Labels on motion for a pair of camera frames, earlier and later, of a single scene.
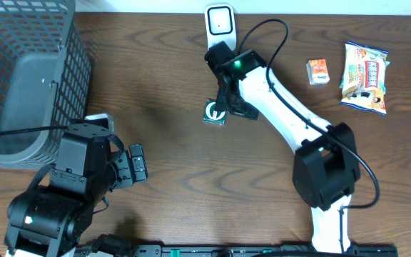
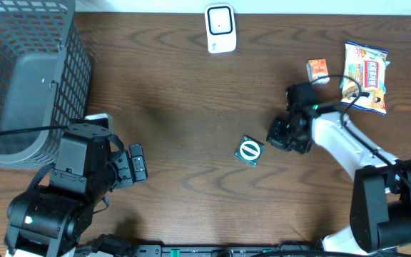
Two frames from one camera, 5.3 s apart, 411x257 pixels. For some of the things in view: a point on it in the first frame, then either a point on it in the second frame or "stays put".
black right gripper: (247, 111) -> (272, 137)
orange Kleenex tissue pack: (317, 72) stays put
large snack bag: (362, 82) stays put
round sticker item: (210, 115) -> (250, 150)
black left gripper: (122, 168) stays put
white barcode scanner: (220, 25) stays put
